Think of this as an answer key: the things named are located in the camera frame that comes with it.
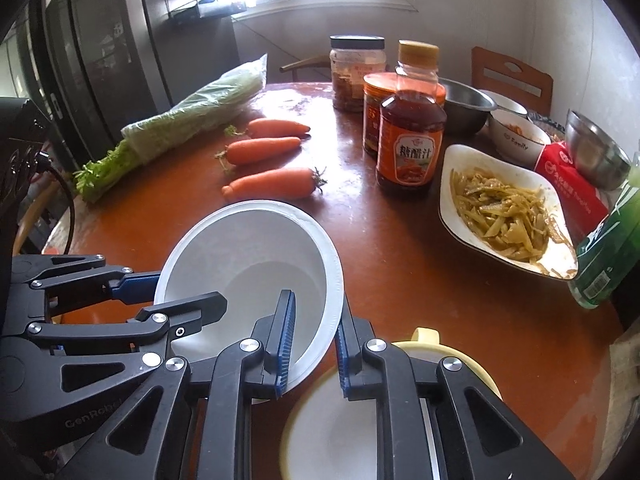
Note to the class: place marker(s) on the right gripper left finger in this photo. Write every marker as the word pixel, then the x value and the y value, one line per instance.
pixel 254 368

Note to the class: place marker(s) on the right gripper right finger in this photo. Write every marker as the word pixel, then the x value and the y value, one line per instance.
pixel 436 420

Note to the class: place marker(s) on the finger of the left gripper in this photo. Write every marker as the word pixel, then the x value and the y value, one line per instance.
pixel 66 283
pixel 156 324

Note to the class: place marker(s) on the white plastic bowl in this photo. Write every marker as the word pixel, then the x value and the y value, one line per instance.
pixel 249 252

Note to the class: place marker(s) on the yellow bowl with handle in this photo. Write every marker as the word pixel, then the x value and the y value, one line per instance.
pixel 330 437

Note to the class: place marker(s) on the celery in plastic bag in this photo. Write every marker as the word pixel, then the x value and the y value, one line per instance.
pixel 209 107

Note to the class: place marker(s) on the near carrot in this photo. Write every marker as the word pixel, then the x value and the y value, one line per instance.
pixel 276 184

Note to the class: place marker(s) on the carrot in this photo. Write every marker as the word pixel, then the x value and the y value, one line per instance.
pixel 260 128
pixel 248 152
pixel 276 184

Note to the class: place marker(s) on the middle carrot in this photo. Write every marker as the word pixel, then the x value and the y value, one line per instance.
pixel 248 152

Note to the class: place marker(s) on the far carrot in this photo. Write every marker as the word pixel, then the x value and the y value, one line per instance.
pixel 260 128

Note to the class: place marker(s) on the white dish with food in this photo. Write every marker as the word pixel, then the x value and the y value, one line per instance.
pixel 507 212

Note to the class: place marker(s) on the green plastic bottle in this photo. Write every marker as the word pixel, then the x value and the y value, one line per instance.
pixel 611 251

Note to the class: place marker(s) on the dark refrigerator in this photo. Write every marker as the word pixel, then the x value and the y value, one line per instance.
pixel 95 66

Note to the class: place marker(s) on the red tissue pack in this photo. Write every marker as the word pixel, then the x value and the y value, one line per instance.
pixel 584 206

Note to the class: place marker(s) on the brown vinegar bottle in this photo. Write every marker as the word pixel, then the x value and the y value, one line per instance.
pixel 412 123

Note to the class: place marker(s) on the white ceramic bowl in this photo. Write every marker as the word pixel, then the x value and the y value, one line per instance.
pixel 516 139

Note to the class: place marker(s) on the curved wooden chair far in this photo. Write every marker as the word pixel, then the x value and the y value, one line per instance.
pixel 320 62

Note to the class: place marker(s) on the orange lid sauce jar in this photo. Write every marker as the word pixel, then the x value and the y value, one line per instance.
pixel 377 88

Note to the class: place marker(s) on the small steel bowl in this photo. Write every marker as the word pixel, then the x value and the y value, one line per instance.
pixel 596 156

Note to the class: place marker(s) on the clear jar black lid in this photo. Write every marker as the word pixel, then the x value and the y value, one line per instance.
pixel 352 57

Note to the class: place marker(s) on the large steel bowl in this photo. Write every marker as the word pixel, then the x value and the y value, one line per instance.
pixel 467 108

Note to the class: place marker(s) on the wooden chair back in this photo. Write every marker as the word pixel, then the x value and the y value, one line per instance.
pixel 513 78

